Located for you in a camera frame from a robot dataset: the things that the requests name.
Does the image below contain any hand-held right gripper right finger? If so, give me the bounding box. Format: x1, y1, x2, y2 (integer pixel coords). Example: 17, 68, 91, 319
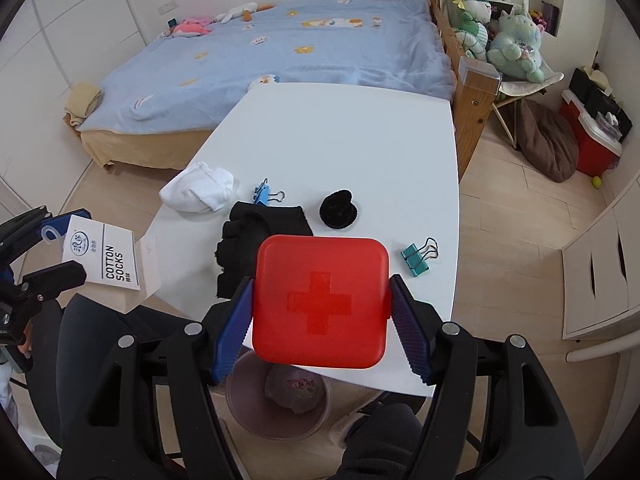
387, 274, 586, 480

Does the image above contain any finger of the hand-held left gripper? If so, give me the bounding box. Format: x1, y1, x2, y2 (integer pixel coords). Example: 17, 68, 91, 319
0, 205, 68, 273
19, 264, 87, 307

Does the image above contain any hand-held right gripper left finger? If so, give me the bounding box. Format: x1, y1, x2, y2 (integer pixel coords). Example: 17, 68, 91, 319
57, 276, 256, 480

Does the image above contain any cotton socks package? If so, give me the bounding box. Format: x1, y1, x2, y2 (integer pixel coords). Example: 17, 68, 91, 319
61, 214, 161, 306

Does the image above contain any red box with cross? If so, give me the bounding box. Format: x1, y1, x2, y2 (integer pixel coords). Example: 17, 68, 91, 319
251, 234, 391, 371

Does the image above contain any black sock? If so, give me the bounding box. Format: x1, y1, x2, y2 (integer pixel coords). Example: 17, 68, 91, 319
215, 201, 315, 301
319, 189, 358, 231

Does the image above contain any pink translucent waste bin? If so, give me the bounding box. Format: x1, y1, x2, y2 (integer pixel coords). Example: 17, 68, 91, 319
225, 350, 333, 442

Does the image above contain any blue binder clip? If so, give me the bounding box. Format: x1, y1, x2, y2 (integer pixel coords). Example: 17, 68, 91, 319
252, 178, 287, 207

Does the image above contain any teal binder clip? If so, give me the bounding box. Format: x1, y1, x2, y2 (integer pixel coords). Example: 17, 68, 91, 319
401, 238, 442, 277

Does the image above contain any crumpled grey wrapper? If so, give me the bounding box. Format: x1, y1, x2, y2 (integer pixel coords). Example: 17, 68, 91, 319
265, 367, 323, 415

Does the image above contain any person's right leg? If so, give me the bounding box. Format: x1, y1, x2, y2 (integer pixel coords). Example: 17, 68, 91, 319
340, 402, 426, 480

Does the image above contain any person's right foot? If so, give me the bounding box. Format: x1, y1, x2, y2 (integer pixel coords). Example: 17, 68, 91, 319
330, 407, 371, 448

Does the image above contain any beige folded cloth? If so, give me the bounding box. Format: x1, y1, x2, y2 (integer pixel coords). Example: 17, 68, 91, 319
66, 82, 103, 126

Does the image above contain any white printed cloth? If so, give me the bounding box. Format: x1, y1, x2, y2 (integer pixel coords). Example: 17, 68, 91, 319
27, 442, 61, 480

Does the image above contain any white sock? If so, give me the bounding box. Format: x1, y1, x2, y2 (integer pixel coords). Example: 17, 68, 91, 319
159, 161, 236, 212

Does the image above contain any beige bed skirt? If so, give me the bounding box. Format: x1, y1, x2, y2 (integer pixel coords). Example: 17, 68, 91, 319
62, 110, 236, 173

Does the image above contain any white drawer cabinet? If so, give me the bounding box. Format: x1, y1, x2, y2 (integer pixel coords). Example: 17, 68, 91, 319
560, 175, 640, 341

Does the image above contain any brown cushion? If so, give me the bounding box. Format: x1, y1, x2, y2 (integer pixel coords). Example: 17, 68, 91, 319
515, 99, 581, 183

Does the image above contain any red cooler box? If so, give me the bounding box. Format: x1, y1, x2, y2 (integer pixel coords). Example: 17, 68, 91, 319
560, 89, 623, 176

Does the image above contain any pink plush toy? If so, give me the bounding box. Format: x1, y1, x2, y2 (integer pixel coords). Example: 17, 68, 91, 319
170, 17, 213, 37

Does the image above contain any white folding chair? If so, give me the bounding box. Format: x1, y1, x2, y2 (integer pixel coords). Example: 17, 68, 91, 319
492, 0, 566, 151

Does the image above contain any bed with blue blanket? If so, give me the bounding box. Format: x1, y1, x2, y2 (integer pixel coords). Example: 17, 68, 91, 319
77, 0, 457, 136

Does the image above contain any clear corner guard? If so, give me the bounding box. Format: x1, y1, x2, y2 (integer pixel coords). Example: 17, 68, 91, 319
459, 56, 502, 86

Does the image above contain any black bag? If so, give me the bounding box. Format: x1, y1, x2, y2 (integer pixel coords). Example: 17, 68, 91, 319
570, 67, 633, 141

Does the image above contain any teal unicorn plush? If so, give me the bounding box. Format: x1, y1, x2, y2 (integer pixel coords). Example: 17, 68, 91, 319
487, 10, 546, 83

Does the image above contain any white goose plush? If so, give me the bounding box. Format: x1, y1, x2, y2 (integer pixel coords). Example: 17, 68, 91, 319
212, 2, 275, 25

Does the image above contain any green dragon plush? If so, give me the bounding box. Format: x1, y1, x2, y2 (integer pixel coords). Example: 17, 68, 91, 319
448, 0, 493, 61

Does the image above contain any wooden bed frame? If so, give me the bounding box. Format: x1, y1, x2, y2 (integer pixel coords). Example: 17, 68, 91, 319
429, 0, 501, 181

